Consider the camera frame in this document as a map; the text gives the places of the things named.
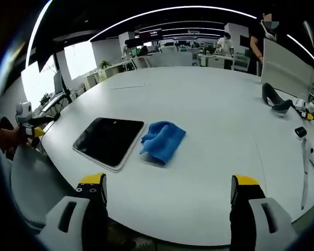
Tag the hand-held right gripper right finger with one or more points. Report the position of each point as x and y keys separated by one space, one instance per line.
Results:
x=261 y=217

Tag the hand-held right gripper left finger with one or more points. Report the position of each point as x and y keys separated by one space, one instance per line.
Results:
x=76 y=217

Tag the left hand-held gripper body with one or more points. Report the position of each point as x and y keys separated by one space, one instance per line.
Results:
x=24 y=113

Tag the black tablet white frame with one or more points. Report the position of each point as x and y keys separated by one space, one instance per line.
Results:
x=109 y=142

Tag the blue cleaning cloth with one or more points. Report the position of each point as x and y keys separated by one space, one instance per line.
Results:
x=162 y=141

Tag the computer monitor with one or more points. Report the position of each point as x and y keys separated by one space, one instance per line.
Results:
x=58 y=82

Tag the potted green plant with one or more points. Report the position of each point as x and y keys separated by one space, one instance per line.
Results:
x=104 y=64

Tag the small black device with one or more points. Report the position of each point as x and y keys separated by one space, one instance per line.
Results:
x=301 y=132

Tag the long white strip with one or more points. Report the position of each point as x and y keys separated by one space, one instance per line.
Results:
x=130 y=86

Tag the hanging dark screen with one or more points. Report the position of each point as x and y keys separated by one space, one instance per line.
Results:
x=150 y=34

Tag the white desk partition panel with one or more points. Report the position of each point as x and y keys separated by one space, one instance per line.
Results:
x=286 y=69

